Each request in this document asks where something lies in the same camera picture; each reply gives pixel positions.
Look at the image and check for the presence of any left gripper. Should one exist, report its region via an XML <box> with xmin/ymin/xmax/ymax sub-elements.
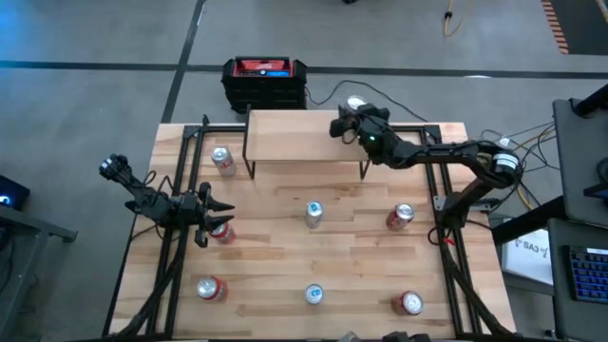
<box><xmin>178</xmin><ymin>181</ymin><xmax>236</xmax><ymax>249</ymax></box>

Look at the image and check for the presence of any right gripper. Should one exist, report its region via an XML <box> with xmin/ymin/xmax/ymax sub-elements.
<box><xmin>330</xmin><ymin>104</ymin><xmax>392</xmax><ymax>143</ymax></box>

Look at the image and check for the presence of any silver Diet Coke can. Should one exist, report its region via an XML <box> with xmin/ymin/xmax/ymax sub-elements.
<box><xmin>210</xmin><ymin>144</ymin><xmax>238</xmax><ymax>179</ymax></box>
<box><xmin>345</xmin><ymin>94</ymin><xmax>368</xmax><ymax>115</ymax></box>

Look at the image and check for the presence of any red Fanta can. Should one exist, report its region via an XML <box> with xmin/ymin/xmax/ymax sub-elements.
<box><xmin>208</xmin><ymin>221</ymin><xmax>238</xmax><ymax>246</ymax></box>
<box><xmin>196</xmin><ymin>275</ymin><xmax>229</xmax><ymax>303</ymax></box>

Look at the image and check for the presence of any blue silver Red Bull can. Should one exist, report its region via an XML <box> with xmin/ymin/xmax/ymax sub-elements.
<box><xmin>303</xmin><ymin>283</ymin><xmax>326</xmax><ymax>306</ymax></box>
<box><xmin>304</xmin><ymin>199</ymin><xmax>326</xmax><ymax>231</ymax></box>

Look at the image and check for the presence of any red Coca-Cola can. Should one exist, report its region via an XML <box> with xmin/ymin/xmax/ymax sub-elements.
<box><xmin>390</xmin><ymin>290</ymin><xmax>425</xmax><ymax>317</ymax></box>
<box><xmin>385</xmin><ymin>202</ymin><xmax>416</xmax><ymax>233</ymax></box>

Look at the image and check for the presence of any red black power station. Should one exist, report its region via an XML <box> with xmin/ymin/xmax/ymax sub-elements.
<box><xmin>220</xmin><ymin>55</ymin><xmax>309</xmax><ymax>114</ymax></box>

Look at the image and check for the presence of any black side table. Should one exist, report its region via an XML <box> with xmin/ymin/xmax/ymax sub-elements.
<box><xmin>0</xmin><ymin>203</ymin><xmax>79</xmax><ymax>341</ymax></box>

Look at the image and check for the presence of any black device blue light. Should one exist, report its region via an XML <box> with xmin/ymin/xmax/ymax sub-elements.
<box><xmin>0</xmin><ymin>174</ymin><xmax>30</xmax><ymax>212</ymax></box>

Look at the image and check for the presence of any white paper sign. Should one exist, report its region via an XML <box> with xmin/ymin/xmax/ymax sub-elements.
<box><xmin>501</xmin><ymin>227</ymin><xmax>555</xmax><ymax>286</ymax></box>

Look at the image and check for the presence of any gray desk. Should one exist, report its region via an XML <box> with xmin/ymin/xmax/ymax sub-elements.
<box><xmin>552</xmin><ymin>97</ymin><xmax>608</xmax><ymax>229</ymax></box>
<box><xmin>545</xmin><ymin>217</ymin><xmax>608</xmax><ymax>342</ymax></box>

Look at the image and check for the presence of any black mat striped edge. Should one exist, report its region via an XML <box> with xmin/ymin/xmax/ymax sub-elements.
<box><xmin>540</xmin><ymin>0</ymin><xmax>608</xmax><ymax>56</ymax></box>

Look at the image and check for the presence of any backlit keyboard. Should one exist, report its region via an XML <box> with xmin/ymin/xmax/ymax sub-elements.
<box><xmin>564</xmin><ymin>244</ymin><xmax>608</xmax><ymax>305</ymax></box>

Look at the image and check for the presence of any black power cable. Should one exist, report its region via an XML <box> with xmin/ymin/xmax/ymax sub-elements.
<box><xmin>303</xmin><ymin>79</ymin><xmax>429</xmax><ymax>124</ymax></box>

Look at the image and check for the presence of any wooden shelf black metal frame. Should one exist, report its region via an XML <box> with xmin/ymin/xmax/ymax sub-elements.
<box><xmin>241</xmin><ymin>104</ymin><xmax>372</xmax><ymax>181</ymax></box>

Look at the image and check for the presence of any yellow cable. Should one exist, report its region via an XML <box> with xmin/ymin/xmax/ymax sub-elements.
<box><xmin>443</xmin><ymin>0</ymin><xmax>472</xmax><ymax>38</ymax></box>

